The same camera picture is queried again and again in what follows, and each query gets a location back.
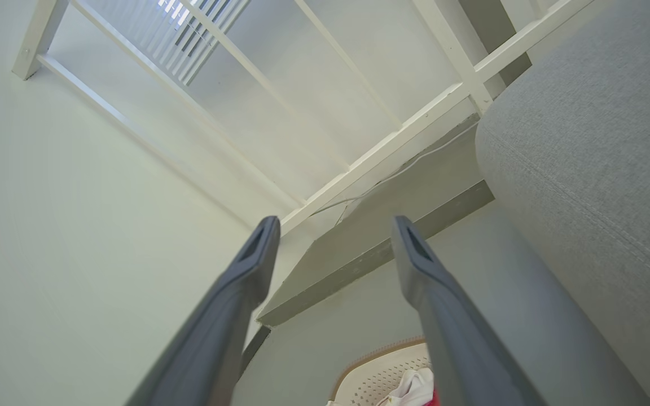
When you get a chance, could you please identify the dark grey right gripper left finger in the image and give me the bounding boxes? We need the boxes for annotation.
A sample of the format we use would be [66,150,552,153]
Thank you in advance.
[125,215,282,406]

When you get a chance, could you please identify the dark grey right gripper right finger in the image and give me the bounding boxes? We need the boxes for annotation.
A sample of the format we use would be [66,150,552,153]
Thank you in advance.
[390,215,547,406]

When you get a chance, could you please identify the white perforated laundry basket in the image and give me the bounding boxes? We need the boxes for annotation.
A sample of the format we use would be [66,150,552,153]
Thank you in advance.
[330,337,433,406]

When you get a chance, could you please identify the white garment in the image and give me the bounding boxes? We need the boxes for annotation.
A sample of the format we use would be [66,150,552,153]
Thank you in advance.
[377,368,434,406]

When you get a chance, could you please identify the grey fabric sofa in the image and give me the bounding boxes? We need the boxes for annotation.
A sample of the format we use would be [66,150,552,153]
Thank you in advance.
[443,0,650,406]

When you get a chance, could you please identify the white window blinds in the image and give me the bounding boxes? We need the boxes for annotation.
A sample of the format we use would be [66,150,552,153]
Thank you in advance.
[91,0,252,86]

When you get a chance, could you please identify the thin white cable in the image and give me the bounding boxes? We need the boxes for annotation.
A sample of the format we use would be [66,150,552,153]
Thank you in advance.
[309,121,479,218]

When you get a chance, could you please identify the white wooden frame rack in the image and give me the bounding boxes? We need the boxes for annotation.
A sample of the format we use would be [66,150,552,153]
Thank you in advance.
[11,0,595,237]

